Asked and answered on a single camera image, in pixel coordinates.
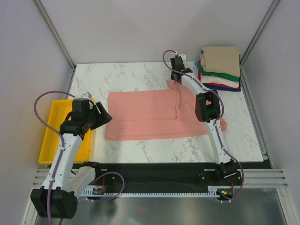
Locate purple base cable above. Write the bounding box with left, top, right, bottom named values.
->
left=85, top=171, right=126, bottom=203
left=217, top=178, right=246, bottom=204

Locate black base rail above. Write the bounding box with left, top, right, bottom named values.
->
left=75, top=161, right=243, bottom=194

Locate aluminium frame post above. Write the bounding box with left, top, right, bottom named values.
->
left=32, top=0, right=76, bottom=72
left=240, top=0, right=281, bottom=67

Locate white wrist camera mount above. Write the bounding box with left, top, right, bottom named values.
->
left=175, top=52, right=186, bottom=63
left=81, top=92, right=92, bottom=100

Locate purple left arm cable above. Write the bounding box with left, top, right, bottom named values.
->
left=34, top=90, right=76, bottom=225

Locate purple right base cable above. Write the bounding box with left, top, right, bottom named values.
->
left=217, top=178, right=246, bottom=204

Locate aluminium table rail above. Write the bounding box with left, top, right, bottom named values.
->
left=33, top=168, right=79, bottom=188
left=240, top=68, right=273, bottom=168

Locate left aluminium table rail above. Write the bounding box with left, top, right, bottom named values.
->
left=33, top=168, right=79, bottom=188

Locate yellow plastic tray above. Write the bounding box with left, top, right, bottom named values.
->
left=38, top=99, right=93, bottom=164

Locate beige folded t shirt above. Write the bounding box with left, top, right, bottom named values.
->
left=200, top=46, right=240, bottom=77

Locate red folded t shirt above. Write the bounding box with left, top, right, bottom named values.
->
left=197, top=60, right=240, bottom=91

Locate blue folded t shirt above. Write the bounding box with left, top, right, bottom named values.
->
left=202, top=54, right=242, bottom=92

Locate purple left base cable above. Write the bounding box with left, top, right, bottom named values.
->
left=85, top=171, right=126, bottom=203

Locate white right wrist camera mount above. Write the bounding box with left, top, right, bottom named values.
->
left=175, top=52, right=186, bottom=63

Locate white folded t shirt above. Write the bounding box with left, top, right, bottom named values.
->
left=200, top=75, right=239, bottom=88

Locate left aluminium frame post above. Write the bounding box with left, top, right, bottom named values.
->
left=32, top=0, right=76, bottom=72

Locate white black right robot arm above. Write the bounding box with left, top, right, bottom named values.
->
left=170, top=54, right=237, bottom=185

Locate green folded t shirt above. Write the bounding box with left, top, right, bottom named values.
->
left=197, top=49, right=240, bottom=82

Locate pink t shirt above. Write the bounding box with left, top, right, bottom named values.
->
left=105, top=79, right=228, bottom=142

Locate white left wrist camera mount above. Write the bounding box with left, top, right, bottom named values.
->
left=81, top=92, right=92, bottom=100

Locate right aluminium table rail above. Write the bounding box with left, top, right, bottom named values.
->
left=240, top=68, right=273, bottom=168

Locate white slotted cable duct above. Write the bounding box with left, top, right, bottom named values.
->
left=81, top=185, right=234, bottom=199

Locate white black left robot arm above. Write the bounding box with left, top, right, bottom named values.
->
left=30, top=98, right=112, bottom=220

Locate right aluminium frame post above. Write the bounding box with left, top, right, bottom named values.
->
left=240, top=0, right=281, bottom=67

